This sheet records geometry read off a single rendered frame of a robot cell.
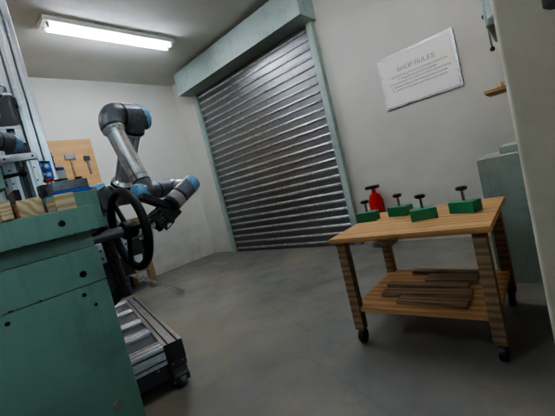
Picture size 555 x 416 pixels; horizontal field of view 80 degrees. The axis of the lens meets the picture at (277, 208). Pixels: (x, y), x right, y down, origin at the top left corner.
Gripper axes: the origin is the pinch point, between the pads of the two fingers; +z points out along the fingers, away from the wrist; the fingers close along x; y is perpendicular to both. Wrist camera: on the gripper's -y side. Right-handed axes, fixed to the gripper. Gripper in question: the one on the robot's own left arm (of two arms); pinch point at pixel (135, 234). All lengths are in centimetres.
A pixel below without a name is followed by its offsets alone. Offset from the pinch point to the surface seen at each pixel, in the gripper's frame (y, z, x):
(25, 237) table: -26, 29, -38
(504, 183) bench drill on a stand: 98, -124, -93
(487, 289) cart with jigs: 82, -42, -94
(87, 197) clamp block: -22.0, 7.3, -15.5
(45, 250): -20.2, 27.8, -31.3
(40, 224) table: -26, 26, -38
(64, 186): -28.4, 9.1, -14.3
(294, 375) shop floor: 89, 3, -21
